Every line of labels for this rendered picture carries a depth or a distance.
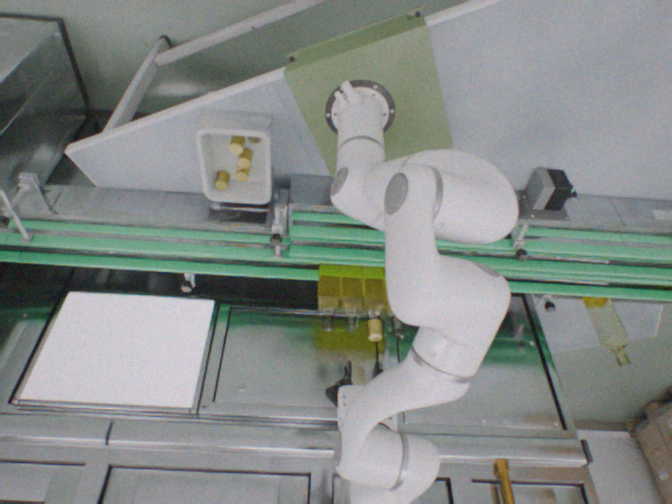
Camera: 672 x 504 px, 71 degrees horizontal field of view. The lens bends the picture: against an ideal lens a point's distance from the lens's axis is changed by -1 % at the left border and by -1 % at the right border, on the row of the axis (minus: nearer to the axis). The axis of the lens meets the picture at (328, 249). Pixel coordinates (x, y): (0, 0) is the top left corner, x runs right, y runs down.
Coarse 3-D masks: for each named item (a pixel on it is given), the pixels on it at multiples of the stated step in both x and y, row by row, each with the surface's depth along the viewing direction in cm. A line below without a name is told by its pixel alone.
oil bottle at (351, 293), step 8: (344, 264) 126; (344, 272) 125; (352, 272) 125; (360, 272) 125; (344, 280) 123; (352, 280) 123; (360, 280) 123; (344, 288) 121; (352, 288) 121; (360, 288) 121; (344, 296) 119; (352, 296) 120; (360, 296) 120; (344, 304) 119; (352, 304) 118; (360, 304) 119; (344, 312) 120; (360, 312) 121
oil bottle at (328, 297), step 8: (320, 264) 126; (328, 264) 126; (320, 272) 124; (328, 272) 124; (336, 272) 124; (320, 280) 122; (328, 280) 122; (336, 280) 123; (320, 288) 121; (328, 288) 121; (336, 288) 121; (320, 296) 119; (328, 296) 119; (336, 296) 119; (320, 304) 119; (328, 304) 118; (336, 304) 118; (320, 312) 120; (336, 312) 120
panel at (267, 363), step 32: (224, 320) 129; (256, 320) 131; (288, 320) 132; (320, 320) 132; (384, 320) 133; (224, 352) 124; (256, 352) 124; (288, 352) 125; (320, 352) 126; (352, 352) 126; (384, 352) 126; (224, 384) 118; (256, 384) 118; (288, 384) 119; (320, 384) 120; (192, 416) 113; (224, 416) 113; (256, 416) 112; (288, 416) 113; (320, 416) 113
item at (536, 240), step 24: (312, 216) 122; (336, 216) 123; (384, 240) 119; (504, 240) 121; (528, 240) 122; (552, 240) 123; (576, 240) 124; (600, 240) 125; (624, 240) 125; (648, 240) 126
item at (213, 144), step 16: (208, 128) 110; (224, 128) 111; (208, 144) 119; (224, 144) 121; (256, 144) 121; (208, 160) 120; (224, 160) 125; (256, 160) 125; (208, 176) 122; (256, 176) 129; (208, 192) 124; (224, 192) 127; (240, 192) 127; (256, 192) 128
